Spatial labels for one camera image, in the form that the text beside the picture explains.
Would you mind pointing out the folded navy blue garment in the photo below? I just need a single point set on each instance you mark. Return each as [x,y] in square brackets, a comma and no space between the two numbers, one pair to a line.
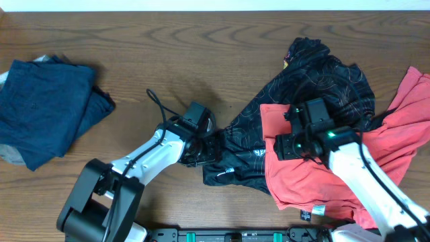
[47,105]

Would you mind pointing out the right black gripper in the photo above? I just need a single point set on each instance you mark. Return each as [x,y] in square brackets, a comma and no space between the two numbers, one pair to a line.
[283,147]

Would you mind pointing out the black patterned jersey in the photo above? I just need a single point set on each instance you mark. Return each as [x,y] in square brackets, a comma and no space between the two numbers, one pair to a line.
[310,71]

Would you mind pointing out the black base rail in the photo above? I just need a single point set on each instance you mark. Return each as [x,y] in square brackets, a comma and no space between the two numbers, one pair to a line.
[291,234]

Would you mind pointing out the red printed t-shirt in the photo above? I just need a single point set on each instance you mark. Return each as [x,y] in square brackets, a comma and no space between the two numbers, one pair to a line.
[305,184]

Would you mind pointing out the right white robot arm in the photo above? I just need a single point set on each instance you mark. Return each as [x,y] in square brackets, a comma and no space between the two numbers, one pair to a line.
[342,151]

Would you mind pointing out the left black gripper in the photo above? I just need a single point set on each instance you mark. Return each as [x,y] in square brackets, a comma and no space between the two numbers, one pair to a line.
[208,150]

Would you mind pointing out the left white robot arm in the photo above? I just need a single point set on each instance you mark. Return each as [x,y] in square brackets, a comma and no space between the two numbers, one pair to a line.
[105,198]

